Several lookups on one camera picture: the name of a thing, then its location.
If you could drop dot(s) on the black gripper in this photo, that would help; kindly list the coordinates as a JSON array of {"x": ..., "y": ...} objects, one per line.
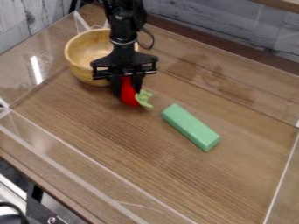
[{"x": 124, "y": 62}]

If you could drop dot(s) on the red plush fruit green stem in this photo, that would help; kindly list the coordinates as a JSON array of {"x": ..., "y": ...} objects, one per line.
[{"x": 131, "y": 97}]

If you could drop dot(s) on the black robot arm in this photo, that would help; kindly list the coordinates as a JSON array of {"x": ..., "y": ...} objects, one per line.
[{"x": 125, "y": 17}]

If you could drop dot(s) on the wooden bowl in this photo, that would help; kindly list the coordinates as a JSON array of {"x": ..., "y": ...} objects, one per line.
[{"x": 85, "y": 47}]

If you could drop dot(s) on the green rectangular block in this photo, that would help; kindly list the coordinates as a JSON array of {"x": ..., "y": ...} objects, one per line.
[{"x": 191, "y": 127}]

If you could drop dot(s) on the clear acrylic tray enclosure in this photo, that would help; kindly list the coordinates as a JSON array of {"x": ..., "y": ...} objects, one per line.
[{"x": 117, "y": 164}]

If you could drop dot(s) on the black table leg bracket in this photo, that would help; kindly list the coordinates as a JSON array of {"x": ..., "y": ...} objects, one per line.
[{"x": 44, "y": 209}]

